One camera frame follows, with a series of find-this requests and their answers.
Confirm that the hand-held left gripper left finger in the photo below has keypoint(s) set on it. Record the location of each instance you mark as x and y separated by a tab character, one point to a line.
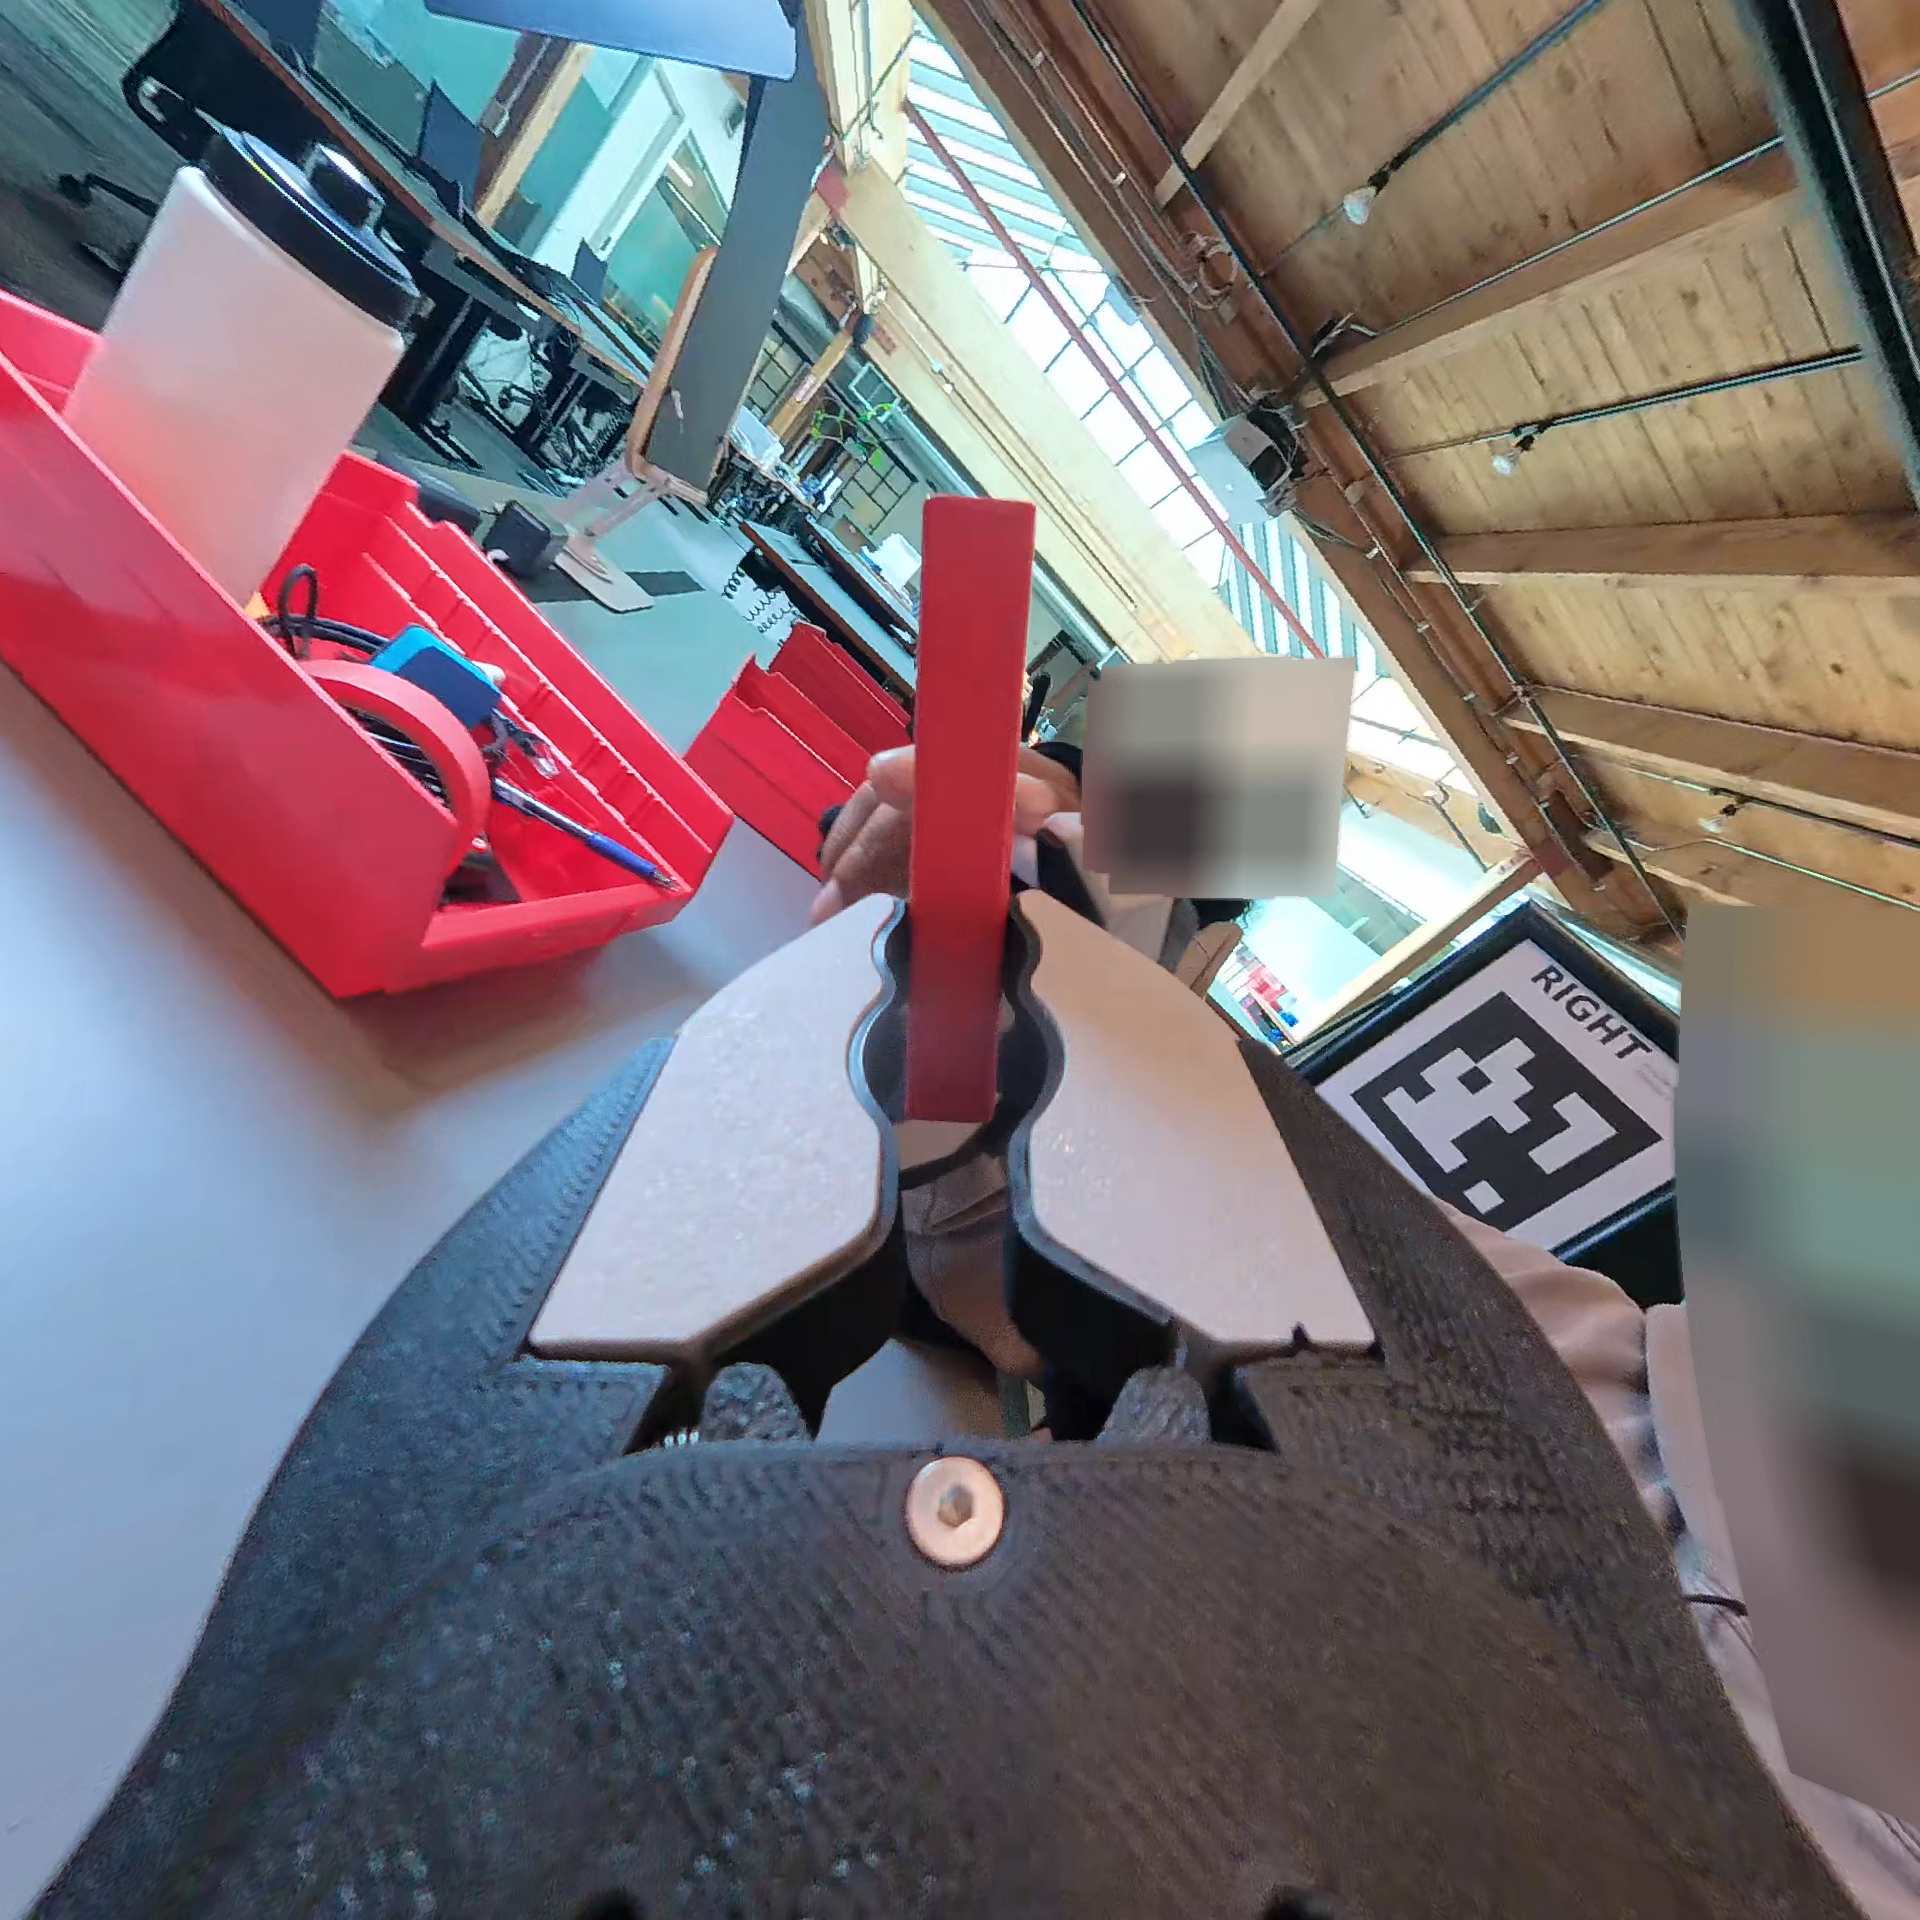
721	1184

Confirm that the white bottle black cap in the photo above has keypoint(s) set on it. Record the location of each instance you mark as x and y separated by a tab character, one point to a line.
225	376

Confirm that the blue pen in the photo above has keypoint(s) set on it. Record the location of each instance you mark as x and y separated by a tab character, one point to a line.
586	833

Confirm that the studio light panel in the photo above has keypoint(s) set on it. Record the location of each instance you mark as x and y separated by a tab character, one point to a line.
629	30

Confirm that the red block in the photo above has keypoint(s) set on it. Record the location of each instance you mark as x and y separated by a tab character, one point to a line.
968	780

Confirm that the blue block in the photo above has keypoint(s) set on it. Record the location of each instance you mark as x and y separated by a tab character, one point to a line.
435	674

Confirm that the white board stand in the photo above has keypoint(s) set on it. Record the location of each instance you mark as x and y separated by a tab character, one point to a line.
616	557

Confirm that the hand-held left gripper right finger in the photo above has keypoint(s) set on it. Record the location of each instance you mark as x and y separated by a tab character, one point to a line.
1185	1184

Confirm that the black framed marker sign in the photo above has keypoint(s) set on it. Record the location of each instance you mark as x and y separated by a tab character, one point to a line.
1499	1109

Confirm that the ceiling track spotlight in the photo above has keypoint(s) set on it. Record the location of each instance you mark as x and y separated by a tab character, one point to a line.
1358	201
1505	455

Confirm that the wooden top desk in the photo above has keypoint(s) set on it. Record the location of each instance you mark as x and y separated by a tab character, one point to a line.
451	224

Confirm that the black board wooden frame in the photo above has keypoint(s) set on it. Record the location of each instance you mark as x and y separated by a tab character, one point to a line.
750	271

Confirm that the small black box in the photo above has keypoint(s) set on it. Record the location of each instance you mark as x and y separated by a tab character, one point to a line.
523	538

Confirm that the red tape roll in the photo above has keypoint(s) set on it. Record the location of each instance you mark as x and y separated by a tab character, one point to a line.
435	713

